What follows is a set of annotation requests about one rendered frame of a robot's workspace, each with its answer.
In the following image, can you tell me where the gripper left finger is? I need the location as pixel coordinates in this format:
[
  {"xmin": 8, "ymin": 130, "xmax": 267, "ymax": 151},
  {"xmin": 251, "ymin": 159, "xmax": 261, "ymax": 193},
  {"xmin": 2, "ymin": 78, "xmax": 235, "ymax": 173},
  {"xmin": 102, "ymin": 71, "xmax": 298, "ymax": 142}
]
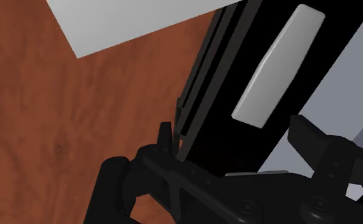
[{"xmin": 83, "ymin": 122, "xmax": 264, "ymax": 224}]

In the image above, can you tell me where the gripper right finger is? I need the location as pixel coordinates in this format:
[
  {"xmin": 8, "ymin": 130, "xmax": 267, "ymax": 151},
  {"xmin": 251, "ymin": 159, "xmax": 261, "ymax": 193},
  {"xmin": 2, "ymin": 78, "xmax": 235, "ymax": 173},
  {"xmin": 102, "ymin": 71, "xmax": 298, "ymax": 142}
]
[{"xmin": 288, "ymin": 114, "xmax": 363, "ymax": 224}]

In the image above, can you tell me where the black cabinet with white handle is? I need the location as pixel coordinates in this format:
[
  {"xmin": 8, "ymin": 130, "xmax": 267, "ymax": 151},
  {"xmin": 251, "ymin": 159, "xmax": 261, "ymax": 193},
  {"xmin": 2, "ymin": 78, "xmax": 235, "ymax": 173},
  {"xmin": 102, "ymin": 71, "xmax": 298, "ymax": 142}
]
[{"xmin": 173, "ymin": 0, "xmax": 363, "ymax": 178}]

